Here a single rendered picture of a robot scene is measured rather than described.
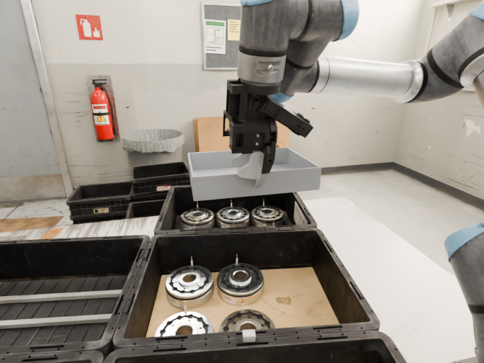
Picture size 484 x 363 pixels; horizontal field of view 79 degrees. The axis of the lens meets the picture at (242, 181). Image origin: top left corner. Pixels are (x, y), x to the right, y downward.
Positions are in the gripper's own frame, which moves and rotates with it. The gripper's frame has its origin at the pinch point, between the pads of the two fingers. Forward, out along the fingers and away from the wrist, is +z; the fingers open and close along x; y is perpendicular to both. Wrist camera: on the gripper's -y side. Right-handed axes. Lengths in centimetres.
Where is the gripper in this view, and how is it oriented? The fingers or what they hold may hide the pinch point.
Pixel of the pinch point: (259, 179)
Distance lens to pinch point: 60.3
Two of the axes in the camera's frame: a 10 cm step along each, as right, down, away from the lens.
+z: -0.7, 8.2, 5.6
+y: -9.6, 1.0, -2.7
